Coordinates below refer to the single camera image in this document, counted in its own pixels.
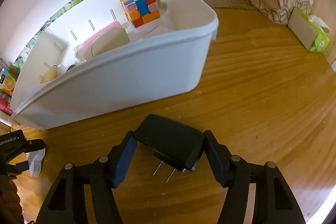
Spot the multicolour puzzle cube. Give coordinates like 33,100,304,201
120,0,160,28

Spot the yellow orange printed packet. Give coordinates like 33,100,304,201
0,67,19,94

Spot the white plastic storage bin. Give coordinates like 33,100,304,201
10,0,219,131

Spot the person's left hand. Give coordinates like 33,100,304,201
0,177,24,224

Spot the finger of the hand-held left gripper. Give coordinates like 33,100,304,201
26,139,46,154
7,161,29,178

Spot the clear plastic box with label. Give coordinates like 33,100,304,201
26,149,46,177

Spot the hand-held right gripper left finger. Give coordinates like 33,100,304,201
35,130,137,224

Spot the beige power adapter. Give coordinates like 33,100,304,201
83,27,131,61

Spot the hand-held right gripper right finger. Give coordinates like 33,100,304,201
203,130,306,224

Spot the round beige compact case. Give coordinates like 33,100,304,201
39,65,59,84

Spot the green tissue pack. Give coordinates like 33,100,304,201
287,7,331,53

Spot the black power adapter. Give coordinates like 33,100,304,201
134,114,204,184

